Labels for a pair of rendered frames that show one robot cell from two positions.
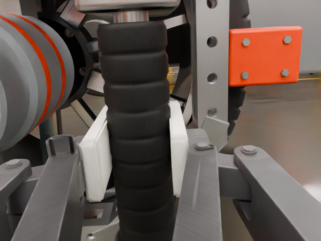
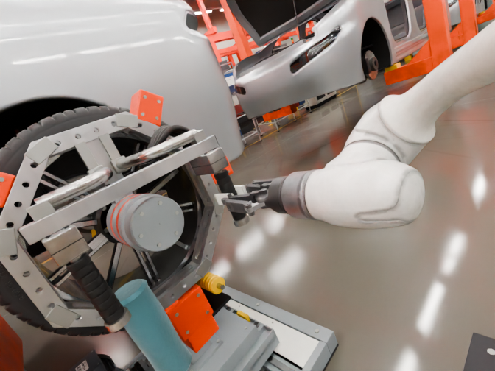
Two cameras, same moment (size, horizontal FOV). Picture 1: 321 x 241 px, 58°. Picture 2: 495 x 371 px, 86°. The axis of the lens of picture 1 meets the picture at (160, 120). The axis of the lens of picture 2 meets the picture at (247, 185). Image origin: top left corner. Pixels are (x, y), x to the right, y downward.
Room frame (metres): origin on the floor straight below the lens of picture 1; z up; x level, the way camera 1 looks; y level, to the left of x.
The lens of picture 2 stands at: (-0.38, 0.37, 1.03)
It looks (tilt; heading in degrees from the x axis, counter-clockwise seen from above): 17 degrees down; 322
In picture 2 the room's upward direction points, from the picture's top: 23 degrees counter-clockwise
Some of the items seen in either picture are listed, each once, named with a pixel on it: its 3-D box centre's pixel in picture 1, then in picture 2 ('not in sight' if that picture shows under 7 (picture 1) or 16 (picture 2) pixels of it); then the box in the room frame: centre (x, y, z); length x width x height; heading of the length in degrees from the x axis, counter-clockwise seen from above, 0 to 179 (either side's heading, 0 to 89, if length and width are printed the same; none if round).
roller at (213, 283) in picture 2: not in sight; (199, 277); (0.49, 0.06, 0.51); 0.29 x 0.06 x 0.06; 0
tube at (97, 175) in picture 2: not in sight; (65, 173); (0.27, 0.28, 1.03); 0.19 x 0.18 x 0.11; 0
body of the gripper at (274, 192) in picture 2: not in sight; (276, 194); (0.00, 0.01, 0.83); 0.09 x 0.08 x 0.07; 0
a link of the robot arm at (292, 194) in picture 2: not in sight; (306, 194); (-0.08, 0.01, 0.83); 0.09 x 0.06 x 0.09; 90
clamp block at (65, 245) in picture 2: not in sight; (63, 241); (0.19, 0.35, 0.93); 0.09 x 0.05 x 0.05; 0
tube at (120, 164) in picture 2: not in sight; (150, 138); (0.27, 0.08, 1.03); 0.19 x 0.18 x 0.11; 0
